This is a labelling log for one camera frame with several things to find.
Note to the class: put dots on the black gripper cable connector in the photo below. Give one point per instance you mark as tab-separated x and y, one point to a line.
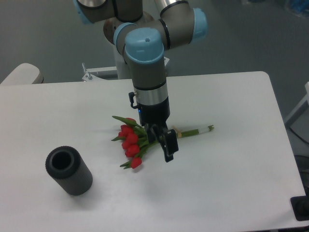
132	95

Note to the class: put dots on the white pedestal base frame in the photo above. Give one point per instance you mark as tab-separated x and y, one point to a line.
97	74

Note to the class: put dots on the dark grey ribbed vase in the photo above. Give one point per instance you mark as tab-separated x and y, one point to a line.
66	166

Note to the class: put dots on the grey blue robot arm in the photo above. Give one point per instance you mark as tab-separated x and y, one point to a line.
142	46

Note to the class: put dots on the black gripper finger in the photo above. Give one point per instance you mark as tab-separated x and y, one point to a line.
169	143
152	132

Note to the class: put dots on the beige chair seat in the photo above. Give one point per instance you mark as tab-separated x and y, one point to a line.
24	74

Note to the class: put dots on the white furniture leg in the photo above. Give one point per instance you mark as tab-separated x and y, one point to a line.
298	110

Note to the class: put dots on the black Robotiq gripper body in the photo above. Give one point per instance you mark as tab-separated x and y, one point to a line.
155	114

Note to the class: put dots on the blue plastic object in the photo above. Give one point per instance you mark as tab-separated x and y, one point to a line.
298	7

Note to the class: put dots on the black cable grommet box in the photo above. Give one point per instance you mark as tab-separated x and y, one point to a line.
300	205

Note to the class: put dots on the red tulip bouquet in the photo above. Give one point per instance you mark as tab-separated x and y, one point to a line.
134	142

